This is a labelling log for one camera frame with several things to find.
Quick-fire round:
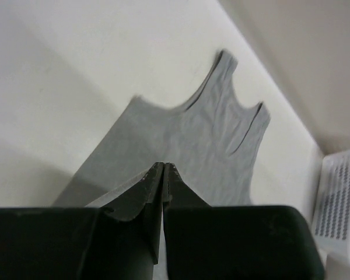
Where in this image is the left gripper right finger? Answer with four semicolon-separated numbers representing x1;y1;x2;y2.
163;163;325;279

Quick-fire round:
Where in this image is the grey tank top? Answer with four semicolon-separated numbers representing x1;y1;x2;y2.
52;50;271;280

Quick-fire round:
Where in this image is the white plastic basket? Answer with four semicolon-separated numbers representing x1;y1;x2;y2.
311;149;350;268

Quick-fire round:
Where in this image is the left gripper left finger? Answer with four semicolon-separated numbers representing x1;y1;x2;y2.
0;163;164;279

